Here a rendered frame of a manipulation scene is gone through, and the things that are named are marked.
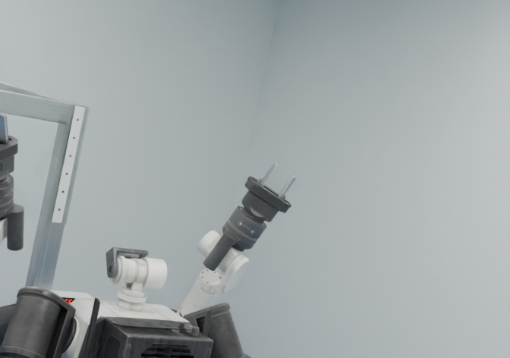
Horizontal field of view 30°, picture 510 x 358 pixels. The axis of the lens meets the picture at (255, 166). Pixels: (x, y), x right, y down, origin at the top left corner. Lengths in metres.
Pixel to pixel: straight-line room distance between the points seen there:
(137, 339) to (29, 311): 0.23
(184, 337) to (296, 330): 4.44
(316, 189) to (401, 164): 0.84
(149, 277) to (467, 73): 3.62
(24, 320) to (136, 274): 0.26
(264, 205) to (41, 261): 0.79
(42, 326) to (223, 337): 0.43
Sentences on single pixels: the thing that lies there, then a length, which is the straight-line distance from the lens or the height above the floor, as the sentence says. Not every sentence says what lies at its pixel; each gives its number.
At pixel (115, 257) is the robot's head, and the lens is 2.07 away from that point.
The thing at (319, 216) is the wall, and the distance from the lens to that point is 6.28.
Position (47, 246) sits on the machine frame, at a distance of 2.80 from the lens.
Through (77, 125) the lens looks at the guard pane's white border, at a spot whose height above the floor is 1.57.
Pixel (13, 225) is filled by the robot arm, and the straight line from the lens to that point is 2.06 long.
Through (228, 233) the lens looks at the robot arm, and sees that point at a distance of 2.29.
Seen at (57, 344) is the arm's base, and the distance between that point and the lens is 2.01.
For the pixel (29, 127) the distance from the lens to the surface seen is 2.71.
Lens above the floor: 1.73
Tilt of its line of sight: 4 degrees down
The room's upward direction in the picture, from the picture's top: 12 degrees clockwise
